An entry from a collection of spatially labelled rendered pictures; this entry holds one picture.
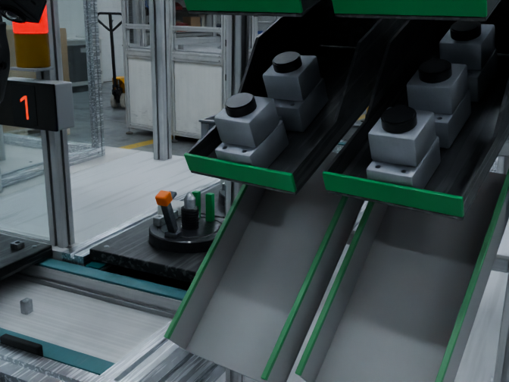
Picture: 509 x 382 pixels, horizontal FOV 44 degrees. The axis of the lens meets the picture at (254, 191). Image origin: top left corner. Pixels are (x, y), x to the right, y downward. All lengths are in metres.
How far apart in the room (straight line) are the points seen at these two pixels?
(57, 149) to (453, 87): 0.66
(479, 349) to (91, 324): 0.58
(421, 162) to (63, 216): 0.68
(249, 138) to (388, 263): 0.21
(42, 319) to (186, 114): 5.42
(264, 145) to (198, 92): 5.57
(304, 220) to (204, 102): 5.44
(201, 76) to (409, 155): 5.62
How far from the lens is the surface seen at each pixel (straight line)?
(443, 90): 0.61
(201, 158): 0.64
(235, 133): 0.61
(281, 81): 0.66
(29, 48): 1.01
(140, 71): 6.68
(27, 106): 1.02
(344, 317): 0.68
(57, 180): 1.07
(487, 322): 1.13
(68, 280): 1.05
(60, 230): 1.10
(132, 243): 1.08
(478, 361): 1.01
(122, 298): 1.00
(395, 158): 0.56
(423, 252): 0.69
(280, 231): 0.73
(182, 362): 0.81
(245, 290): 0.71
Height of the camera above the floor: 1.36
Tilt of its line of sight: 17 degrees down
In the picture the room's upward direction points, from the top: 1 degrees clockwise
